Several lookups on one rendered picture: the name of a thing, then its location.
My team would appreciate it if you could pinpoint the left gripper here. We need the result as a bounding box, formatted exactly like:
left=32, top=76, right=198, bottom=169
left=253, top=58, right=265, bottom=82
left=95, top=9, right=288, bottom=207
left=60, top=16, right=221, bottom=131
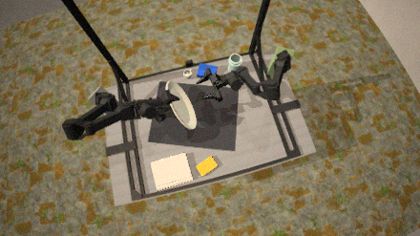
left=196, top=68, right=228, bottom=102

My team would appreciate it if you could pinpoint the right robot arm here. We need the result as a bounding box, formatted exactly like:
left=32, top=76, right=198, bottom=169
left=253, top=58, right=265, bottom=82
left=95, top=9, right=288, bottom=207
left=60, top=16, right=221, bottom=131
left=62, top=93, right=167, bottom=140

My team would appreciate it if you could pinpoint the cream round platter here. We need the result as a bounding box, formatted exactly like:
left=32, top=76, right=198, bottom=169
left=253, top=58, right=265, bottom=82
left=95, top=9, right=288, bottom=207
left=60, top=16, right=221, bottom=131
left=166, top=81, right=197, bottom=130

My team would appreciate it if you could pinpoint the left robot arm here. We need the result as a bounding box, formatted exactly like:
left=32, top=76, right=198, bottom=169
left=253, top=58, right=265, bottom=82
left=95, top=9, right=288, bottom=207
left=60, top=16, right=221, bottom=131
left=210, top=50, right=291, bottom=100

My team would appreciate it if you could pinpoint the white cup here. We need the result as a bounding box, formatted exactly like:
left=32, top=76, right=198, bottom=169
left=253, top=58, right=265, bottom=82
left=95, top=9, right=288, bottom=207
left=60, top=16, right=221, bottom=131
left=183, top=69, right=192, bottom=79

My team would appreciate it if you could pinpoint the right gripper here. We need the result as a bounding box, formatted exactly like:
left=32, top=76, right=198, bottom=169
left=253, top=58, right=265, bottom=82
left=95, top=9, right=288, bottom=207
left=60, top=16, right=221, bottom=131
left=148, top=90, right=179, bottom=112

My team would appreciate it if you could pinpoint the dark grey flat mat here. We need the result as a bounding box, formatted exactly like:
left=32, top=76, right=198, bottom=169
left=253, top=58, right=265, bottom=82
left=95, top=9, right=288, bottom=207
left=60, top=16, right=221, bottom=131
left=148, top=83, right=239, bottom=151

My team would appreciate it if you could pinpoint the yellow sponge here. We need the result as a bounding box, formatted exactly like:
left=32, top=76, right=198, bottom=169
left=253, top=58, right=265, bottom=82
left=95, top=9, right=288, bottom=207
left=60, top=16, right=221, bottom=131
left=196, top=156, right=218, bottom=176

